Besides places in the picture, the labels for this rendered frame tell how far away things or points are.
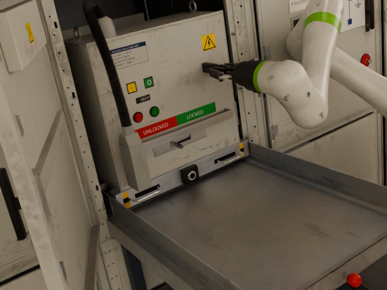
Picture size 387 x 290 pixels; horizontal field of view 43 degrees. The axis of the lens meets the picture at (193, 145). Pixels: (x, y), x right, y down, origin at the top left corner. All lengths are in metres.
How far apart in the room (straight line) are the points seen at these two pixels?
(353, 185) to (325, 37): 0.45
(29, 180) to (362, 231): 0.87
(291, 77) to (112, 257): 0.82
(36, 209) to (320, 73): 0.92
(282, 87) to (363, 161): 1.12
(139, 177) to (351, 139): 1.11
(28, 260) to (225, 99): 0.82
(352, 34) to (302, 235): 1.04
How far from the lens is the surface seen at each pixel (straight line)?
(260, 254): 1.31
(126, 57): 1.50
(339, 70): 1.81
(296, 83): 1.32
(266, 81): 1.35
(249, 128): 1.84
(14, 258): 1.53
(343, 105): 2.17
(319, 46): 1.56
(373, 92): 1.83
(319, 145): 2.11
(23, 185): 0.88
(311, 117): 1.40
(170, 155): 1.64
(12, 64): 0.99
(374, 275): 1.66
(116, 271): 1.70
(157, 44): 1.55
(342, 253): 1.30
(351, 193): 1.54
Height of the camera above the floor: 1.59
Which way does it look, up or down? 21 degrees down
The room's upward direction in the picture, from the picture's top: 10 degrees counter-clockwise
